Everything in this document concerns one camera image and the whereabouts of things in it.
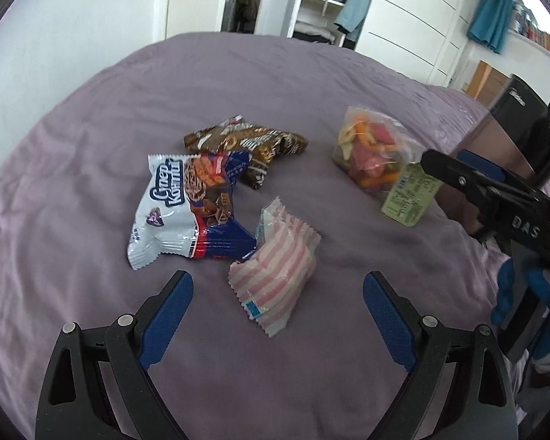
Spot white blue wafer packet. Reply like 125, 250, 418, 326
127, 150, 258, 271

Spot orange candy bag green label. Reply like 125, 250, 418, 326
332, 105, 443, 229

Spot wooden headboard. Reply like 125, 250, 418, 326
466, 59, 510, 107

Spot white door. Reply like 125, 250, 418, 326
156, 0, 227, 41

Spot brown black cylindrical appliance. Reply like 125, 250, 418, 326
444, 73, 550, 243

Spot brown chocolate snack packet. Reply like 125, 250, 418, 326
183, 117, 309, 162
241, 153, 278, 192

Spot white wardrobe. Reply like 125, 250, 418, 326
257, 0, 487, 87

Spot blue curtain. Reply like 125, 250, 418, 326
467, 0, 517, 55

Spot pink striped snack packet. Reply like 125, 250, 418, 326
228, 196, 322, 340

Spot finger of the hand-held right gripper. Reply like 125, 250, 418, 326
457, 150, 546, 202
421, 149, 498, 205

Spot grey white folded clothes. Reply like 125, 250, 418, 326
297, 23, 338, 45

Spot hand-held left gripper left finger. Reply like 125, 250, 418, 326
36, 270, 194, 440

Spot row of books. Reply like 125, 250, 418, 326
511, 2, 550, 63

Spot purple bed sheet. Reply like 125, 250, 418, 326
0, 32, 532, 440

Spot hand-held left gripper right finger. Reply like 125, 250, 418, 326
363, 271, 518, 440

